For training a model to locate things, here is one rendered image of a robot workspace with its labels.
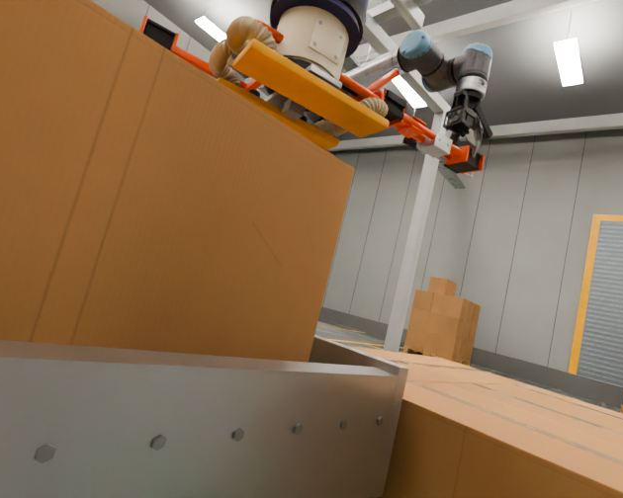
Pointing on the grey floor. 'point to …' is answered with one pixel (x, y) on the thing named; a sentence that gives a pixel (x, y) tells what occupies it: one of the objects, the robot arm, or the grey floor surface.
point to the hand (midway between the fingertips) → (461, 158)
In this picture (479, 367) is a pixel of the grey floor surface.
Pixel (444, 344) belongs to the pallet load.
